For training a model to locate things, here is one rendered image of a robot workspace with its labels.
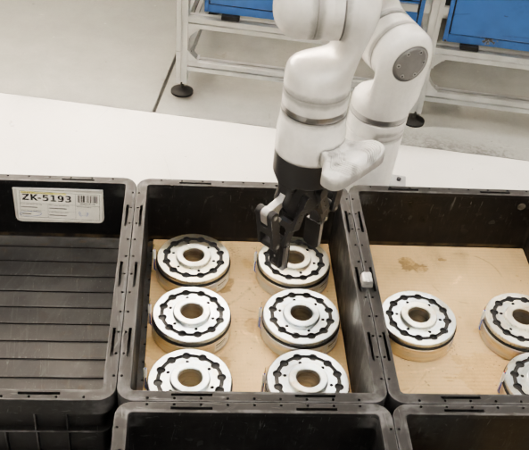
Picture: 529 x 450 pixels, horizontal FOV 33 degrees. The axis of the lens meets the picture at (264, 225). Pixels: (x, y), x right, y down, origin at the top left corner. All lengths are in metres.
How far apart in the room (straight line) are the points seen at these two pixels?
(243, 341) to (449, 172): 0.72
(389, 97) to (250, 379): 0.47
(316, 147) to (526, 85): 2.72
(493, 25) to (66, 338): 2.17
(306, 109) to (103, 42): 2.69
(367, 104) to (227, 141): 0.48
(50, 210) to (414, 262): 0.53
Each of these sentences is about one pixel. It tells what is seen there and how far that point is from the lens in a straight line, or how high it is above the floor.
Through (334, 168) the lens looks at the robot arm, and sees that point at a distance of 0.92.
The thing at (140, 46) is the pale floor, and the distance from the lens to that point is 3.55.
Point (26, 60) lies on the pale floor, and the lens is 3.47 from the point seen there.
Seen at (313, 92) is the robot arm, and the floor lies 1.23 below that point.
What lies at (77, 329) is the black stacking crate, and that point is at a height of 0.83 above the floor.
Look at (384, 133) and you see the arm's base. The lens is 1.40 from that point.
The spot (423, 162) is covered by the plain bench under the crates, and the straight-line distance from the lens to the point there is 1.79.
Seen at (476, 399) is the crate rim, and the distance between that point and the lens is 1.05.
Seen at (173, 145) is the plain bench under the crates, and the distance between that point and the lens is 1.75.
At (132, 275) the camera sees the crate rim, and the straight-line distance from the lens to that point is 1.13.
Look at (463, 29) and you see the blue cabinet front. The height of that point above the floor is 0.37.
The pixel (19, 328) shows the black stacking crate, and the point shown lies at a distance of 1.22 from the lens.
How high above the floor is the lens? 1.70
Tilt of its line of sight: 39 degrees down
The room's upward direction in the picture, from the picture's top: 6 degrees clockwise
